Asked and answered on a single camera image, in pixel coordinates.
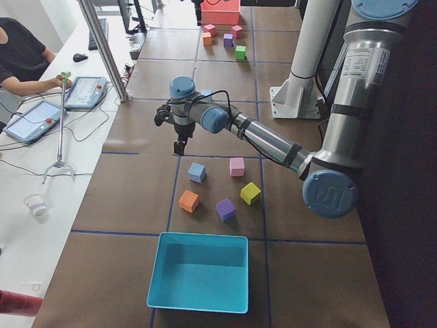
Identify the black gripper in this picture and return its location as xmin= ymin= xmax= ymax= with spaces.
xmin=173 ymin=122 xmax=195 ymax=155

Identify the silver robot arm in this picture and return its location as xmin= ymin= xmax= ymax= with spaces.
xmin=154 ymin=1 xmax=415 ymax=218

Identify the light blue block left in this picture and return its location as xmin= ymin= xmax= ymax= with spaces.
xmin=188 ymin=162 xmax=206 ymax=183

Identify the orange block left side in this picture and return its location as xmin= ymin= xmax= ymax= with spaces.
xmin=178 ymin=190 xmax=200 ymax=213

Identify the orange block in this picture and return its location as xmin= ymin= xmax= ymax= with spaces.
xmin=178 ymin=190 xmax=200 ymax=213
xmin=201 ymin=32 xmax=213 ymax=46

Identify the pink foam block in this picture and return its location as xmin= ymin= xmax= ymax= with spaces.
xmin=229 ymin=157 xmax=245 ymax=177

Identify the purple block left side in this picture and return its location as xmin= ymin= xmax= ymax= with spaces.
xmin=216 ymin=198 xmax=236 ymax=221

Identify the purple block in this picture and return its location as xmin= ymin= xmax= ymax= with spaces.
xmin=223 ymin=33 xmax=234 ymax=48
xmin=216 ymin=198 xmax=236 ymax=221

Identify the yellow foam block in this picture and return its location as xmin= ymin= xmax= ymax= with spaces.
xmin=240 ymin=182 xmax=262 ymax=206

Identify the far teach pendant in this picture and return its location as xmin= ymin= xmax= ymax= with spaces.
xmin=65 ymin=76 xmax=107 ymax=111

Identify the teach pendant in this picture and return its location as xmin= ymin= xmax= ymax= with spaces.
xmin=65 ymin=76 xmax=107 ymax=111
xmin=3 ymin=100 xmax=66 ymax=144

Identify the orange block right side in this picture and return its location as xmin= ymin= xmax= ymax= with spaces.
xmin=201 ymin=32 xmax=213 ymax=46

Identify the green foam block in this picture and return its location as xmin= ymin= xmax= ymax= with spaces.
xmin=235 ymin=45 xmax=246 ymax=61

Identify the purple block right side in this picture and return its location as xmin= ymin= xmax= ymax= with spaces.
xmin=223 ymin=33 xmax=234 ymax=48

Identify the crimson block near tray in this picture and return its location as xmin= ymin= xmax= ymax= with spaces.
xmin=203 ymin=24 xmax=216 ymax=37

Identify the teal plastic bin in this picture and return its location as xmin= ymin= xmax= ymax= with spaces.
xmin=146 ymin=232 xmax=249 ymax=314

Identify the reacher grabber stick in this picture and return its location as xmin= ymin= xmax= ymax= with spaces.
xmin=42 ymin=71 xmax=76 ymax=184

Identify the black computer mouse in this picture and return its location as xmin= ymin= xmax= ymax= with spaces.
xmin=72 ymin=53 xmax=88 ymax=63

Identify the pink plastic tray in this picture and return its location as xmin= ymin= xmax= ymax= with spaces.
xmin=201 ymin=0 xmax=240 ymax=25

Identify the black keyboard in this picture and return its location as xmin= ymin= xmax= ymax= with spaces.
xmin=88 ymin=18 xmax=109 ymax=51

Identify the near teach pendant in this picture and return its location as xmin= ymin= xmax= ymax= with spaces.
xmin=3 ymin=100 xmax=66 ymax=144

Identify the paper cup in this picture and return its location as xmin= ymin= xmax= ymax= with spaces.
xmin=23 ymin=193 xmax=48 ymax=217

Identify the person in black shirt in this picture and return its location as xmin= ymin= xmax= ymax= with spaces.
xmin=0 ymin=17 xmax=73 ymax=133

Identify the red fire extinguisher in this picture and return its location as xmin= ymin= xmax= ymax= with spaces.
xmin=1 ymin=290 xmax=43 ymax=317

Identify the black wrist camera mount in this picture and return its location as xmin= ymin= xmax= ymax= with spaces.
xmin=154 ymin=104 xmax=174 ymax=126

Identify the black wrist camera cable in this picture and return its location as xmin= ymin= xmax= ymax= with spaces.
xmin=166 ymin=90 xmax=270 ymax=161

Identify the white pedestal column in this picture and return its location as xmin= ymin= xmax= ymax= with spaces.
xmin=270 ymin=0 xmax=340 ymax=119

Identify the aluminium frame post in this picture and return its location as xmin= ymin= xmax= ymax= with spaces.
xmin=78 ymin=0 xmax=128 ymax=103

